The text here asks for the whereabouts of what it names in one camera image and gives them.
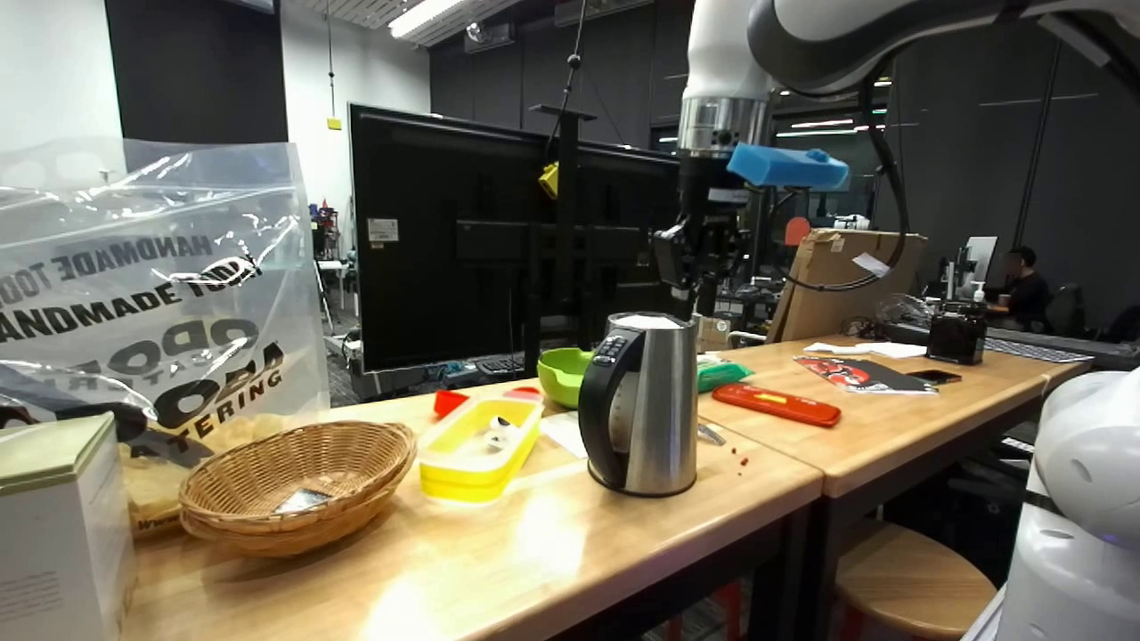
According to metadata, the brown cardboard box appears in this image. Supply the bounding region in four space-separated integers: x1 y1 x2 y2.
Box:
764 224 930 344

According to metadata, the white box with green lid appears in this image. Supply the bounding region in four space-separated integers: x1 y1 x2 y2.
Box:
0 408 137 641

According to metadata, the small red plastic piece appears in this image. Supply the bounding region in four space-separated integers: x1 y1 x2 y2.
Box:
432 385 473 424

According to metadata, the small white item in container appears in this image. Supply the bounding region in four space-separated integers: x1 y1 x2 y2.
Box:
477 412 517 455

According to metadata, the ceiling light strip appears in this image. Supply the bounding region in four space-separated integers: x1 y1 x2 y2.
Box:
385 0 470 41

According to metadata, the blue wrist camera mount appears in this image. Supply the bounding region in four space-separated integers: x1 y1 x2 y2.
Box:
724 141 854 195

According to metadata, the green flat lid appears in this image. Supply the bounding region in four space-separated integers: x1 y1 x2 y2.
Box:
693 357 755 395

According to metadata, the round wooden stool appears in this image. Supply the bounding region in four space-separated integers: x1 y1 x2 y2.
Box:
828 521 1002 641

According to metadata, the yellow plastic container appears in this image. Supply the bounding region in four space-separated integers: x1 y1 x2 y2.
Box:
415 390 546 506

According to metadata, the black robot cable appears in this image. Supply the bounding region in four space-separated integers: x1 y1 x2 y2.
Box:
782 70 914 299

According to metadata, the stainless steel electric kettle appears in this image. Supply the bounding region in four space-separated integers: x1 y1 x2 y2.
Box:
572 310 702 503

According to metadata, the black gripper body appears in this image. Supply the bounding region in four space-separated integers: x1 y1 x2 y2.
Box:
672 151 755 237

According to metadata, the clear printed plastic bag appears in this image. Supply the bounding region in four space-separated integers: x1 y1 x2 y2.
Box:
0 136 333 444

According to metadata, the seated person in black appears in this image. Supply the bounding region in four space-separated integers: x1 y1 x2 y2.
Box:
981 241 1054 336

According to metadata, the large black monitor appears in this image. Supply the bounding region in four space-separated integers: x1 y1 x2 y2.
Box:
346 98 687 376

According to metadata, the silver wrapper in basket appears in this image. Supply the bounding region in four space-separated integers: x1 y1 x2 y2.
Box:
269 483 333 521

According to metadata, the green plastic bowl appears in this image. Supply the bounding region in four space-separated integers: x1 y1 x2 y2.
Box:
533 341 599 412

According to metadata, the red and black magazine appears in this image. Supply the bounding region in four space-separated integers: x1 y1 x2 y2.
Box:
794 350 942 400

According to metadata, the brown wicker basket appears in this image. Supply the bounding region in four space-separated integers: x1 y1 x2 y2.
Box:
173 415 421 563

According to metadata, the small background monitor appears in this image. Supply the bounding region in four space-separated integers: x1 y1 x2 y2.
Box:
957 229 1002 299

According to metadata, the black pole with yellow tag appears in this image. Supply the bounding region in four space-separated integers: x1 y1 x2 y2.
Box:
525 0 599 350

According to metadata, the white paper sheet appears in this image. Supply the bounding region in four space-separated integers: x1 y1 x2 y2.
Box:
805 339 930 364

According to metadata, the black boxy device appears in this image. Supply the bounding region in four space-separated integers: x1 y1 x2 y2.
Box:
923 301 993 371

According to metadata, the tan wicker plate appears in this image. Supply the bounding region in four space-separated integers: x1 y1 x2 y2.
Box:
113 408 294 546

